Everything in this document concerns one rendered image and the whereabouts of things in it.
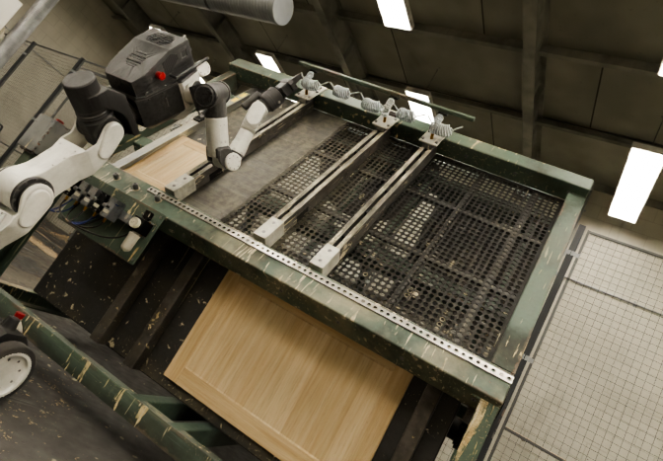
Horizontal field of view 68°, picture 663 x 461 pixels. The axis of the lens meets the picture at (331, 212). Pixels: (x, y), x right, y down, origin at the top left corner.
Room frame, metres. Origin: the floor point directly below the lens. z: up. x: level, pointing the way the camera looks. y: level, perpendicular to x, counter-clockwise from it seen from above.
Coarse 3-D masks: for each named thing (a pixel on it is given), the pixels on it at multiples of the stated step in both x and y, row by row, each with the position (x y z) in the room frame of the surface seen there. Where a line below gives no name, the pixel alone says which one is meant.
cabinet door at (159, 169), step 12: (168, 144) 2.47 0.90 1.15; (180, 144) 2.46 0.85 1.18; (192, 144) 2.46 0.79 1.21; (156, 156) 2.40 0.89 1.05; (168, 156) 2.40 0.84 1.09; (180, 156) 2.40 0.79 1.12; (192, 156) 2.40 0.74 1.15; (204, 156) 2.40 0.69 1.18; (132, 168) 2.34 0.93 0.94; (144, 168) 2.35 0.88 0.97; (156, 168) 2.34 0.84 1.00; (168, 168) 2.34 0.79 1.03; (180, 168) 2.34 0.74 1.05; (192, 168) 2.33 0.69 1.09; (144, 180) 2.28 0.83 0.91; (156, 180) 2.28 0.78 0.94; (168, 180) 2.28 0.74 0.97
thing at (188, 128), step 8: (248, 96) 2.75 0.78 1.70; (232, 104) 2.68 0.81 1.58; (240, 104) 2.73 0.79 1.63; (192, 120) 2.57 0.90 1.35; (184, 128) 2.52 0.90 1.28; (192, 128) 2.54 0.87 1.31; (168, 136) 2.48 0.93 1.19; (176, 136) 2.48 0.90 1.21; (152, 144) 2.43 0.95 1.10; (160, 144) 2.43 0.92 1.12; (136, 152) 2.39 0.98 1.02; (144, 152) 2.39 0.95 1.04; (152, 152) 2.42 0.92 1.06; (120, 160) 2.35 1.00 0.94; (128, 160) 2.35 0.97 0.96; (136, 160) 2.37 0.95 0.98; (120, 168) 2.32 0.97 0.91
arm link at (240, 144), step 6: (240, 132) 2.01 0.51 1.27; (246, 132) 2.01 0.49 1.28; (240, 138) 2.01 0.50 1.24; (246, 138) 2.01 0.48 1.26; (234, 144) 2.01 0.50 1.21; (240, 144) 2.01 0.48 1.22; (246, 144) 2.02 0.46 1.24; (234, 150) 2.01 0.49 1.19; (240, 150) 2.01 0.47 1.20; (246, 150) 2.04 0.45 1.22; (240, 156) 2.03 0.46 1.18; (216, 162) 2.02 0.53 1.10; (222, 168) 2.02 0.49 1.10
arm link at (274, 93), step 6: (282, 84) 1.99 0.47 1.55; (288, 84) 1.97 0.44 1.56; (294, 84) 1.97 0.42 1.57; (270, 90) 1.99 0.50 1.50; (276, 90) 1.98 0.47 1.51; (282, 90) 1.98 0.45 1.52; (288, 90) 1.99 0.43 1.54; (294, 90) 1.99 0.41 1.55; (270, 96) 1.98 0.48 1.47; (276, 96) 1.98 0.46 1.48; (282, 96) 2.01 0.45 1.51; (276, 102) 1.99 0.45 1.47; (282, 102) 2.01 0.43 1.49
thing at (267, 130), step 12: (312, 72) 2.51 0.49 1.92; (300, 96) 2.59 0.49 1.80; (312, 96) 2.59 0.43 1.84; (288, 108) 2.58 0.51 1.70; (300, 108) 2.58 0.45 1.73; (312, 108) 2.67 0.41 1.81; (276, 120) 2.49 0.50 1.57; (288, 120) 2.55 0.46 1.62; (264, 132) 2.44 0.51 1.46; (276, 132) 2.52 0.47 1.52; (252, 144) 2.40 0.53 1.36; (204, 168) 2.24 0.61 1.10; (216, 168) 2.28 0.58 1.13; (180, 180) 2.19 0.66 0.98; (192, 180) 2.20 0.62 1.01; (204, 180) 2.26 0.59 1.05; (168, 192) 2.18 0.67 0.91; (180, 192) 2.17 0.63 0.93
